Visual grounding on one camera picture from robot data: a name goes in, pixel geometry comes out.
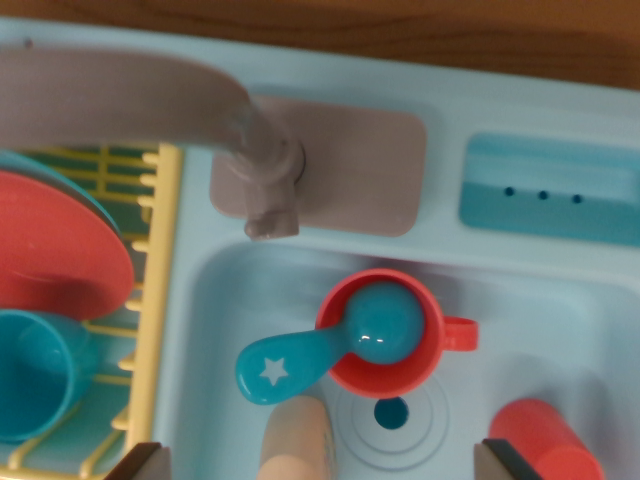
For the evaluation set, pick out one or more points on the red toy tumbler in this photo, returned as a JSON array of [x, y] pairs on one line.
[[540, 440]]

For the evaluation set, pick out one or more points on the teal toy plate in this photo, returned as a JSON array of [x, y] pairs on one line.
[[100, 207]]

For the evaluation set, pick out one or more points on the red toy mug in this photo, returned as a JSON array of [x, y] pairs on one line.
[[380, 377]]

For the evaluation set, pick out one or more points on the grey toy faucet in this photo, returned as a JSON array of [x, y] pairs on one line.
[[350, 170]]

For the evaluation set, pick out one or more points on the teal toy mug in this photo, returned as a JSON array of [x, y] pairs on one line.
[[30, 375]]

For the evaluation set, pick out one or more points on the red toy plate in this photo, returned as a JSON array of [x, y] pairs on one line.
[[55, 250]]

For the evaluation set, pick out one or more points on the light blue toy sink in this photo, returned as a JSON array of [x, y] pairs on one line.
[[525, 300]]

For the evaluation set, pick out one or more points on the beige detergent bottle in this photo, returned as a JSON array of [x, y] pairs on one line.
[[295, 440]]

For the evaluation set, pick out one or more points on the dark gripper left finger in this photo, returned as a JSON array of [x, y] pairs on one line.
[[147, 465]]

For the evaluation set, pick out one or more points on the yellow dish rack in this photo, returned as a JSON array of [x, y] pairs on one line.
[[160, 250]]

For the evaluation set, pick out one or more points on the teal spoon with white star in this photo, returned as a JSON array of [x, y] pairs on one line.
[[385, 320]]

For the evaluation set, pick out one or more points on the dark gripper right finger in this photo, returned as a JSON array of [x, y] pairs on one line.
[[500, 465]]

